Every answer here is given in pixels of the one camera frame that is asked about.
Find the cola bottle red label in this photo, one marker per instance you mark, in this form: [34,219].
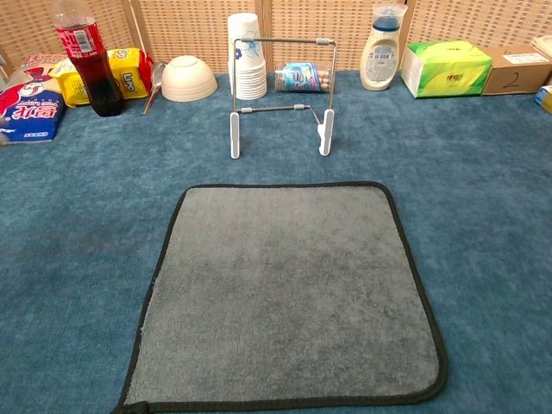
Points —
[92,64]

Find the grey and blue cloth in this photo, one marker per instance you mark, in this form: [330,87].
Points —
[280,293]

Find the blue table cloth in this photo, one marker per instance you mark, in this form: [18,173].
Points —
[64,259]

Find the white paper cup stack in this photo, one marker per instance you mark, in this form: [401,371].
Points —
[252,73]

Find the brown cardboard box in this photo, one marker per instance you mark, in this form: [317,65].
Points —
[513,73]

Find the cream detergent bottle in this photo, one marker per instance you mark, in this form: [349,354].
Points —
[379,60]

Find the woven bamboo folding screen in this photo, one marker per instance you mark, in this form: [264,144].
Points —
[194,30]

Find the cream upturned bowl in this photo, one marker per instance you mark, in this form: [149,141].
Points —
[187,79]

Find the yellow biscuit bag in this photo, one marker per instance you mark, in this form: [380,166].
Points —
[129,77]

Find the orange and blue box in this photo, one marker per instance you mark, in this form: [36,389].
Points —
[544,98]

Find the beige lidded food container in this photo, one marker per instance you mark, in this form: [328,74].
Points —
[544,45]

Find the green tissue pack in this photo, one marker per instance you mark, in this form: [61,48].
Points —
[448,71]

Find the clear candy box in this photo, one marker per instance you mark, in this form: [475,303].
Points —
[299,77]

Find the red white blue snack bag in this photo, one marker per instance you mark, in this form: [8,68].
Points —
[26,112]

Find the metal spoon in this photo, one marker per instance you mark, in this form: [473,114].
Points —
[157,75]

